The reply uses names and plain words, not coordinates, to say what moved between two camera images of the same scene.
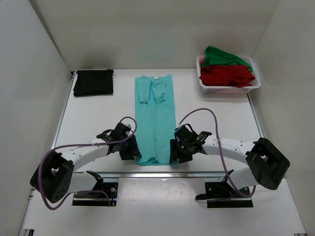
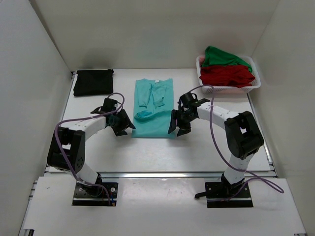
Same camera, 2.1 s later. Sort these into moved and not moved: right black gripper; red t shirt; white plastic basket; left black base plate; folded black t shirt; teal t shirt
Moved: teal t shirt; right black gripper
Not moved: left black base plate; folded black t shirt; red t shirt; white plastic basket
